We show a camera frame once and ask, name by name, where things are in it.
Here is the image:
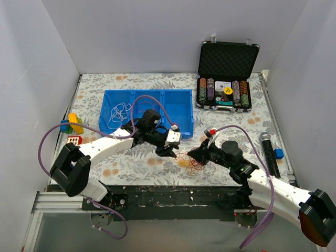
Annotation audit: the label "red orange cable tangle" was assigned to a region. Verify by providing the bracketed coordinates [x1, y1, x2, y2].
[175, 151, 208, 176]

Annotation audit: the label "white thin cable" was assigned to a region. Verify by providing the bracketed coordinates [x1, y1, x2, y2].
[106, 102, 133, 130]

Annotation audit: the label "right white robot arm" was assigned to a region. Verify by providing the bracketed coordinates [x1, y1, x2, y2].
[188, 140, 335, 247]

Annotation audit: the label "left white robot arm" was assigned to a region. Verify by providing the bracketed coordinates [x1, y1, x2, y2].
[50, 109, 182, 210]

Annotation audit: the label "floral table mat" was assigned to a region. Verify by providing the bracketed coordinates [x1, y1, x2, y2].
[69, 73, 281, 186]

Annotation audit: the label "blue three-compartment bin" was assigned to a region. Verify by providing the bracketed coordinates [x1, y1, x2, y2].
[98, 89, 194, 138]

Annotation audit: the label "black microphone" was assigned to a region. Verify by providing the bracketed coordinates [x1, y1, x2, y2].
[259, 132, 281, 179]

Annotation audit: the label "black base beam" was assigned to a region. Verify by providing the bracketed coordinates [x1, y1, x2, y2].
[82, 185, 262, 221]

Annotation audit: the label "small blue block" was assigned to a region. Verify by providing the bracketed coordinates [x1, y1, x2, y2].
[274, 148, 284, 160]

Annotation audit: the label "red white toy brick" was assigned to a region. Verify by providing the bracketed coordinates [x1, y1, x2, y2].
[67, 135, 82, 146]

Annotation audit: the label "black poker chip case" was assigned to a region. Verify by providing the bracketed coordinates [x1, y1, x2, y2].
[195, 37, 260, 112]

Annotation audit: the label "stacked colourful toy bricks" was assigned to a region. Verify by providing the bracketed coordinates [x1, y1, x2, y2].
[59, 113, 84, 134]

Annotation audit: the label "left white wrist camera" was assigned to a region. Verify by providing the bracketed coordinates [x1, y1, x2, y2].
[165, 130, 182, 146]

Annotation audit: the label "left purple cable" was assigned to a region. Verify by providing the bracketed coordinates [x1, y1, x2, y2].
[38, 95, 181, 239]

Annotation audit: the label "purple cable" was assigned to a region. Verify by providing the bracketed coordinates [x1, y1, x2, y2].
[212, 124, 276, 249]
[38, 95, 181, 239]

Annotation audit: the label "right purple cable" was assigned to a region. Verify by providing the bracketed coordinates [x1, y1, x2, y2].
[212, 124, 276, 249]

